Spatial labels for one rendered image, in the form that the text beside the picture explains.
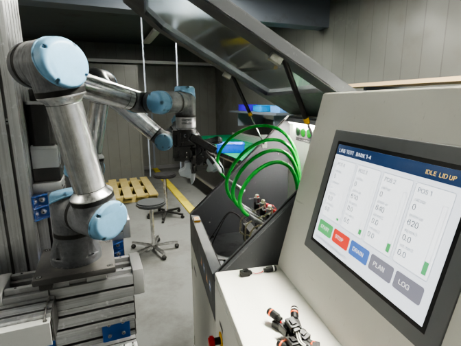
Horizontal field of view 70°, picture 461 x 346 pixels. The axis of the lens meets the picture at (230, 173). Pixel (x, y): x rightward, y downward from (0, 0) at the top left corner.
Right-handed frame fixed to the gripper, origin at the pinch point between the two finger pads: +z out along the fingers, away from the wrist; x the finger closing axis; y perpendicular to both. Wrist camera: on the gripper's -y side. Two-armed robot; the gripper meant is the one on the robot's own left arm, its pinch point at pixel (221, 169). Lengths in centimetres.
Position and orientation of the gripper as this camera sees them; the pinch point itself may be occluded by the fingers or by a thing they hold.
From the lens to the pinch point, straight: 151.5
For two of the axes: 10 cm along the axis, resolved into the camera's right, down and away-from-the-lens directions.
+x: -3.6, -0.2, -9.3
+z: 5.9, 7.7, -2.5
